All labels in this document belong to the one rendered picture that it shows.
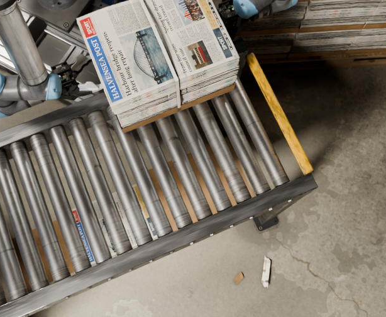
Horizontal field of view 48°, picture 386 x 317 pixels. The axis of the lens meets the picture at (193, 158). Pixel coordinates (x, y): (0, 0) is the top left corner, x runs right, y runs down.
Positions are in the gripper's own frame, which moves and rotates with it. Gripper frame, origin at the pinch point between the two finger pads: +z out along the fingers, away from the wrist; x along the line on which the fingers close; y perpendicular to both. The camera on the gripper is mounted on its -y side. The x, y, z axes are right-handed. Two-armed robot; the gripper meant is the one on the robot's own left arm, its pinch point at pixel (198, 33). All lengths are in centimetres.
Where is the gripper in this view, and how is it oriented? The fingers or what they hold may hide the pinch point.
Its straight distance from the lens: 150.7
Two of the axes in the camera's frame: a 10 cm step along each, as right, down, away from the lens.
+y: 0.0, -2.6, -9.7
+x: 4.0, 8.9, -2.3
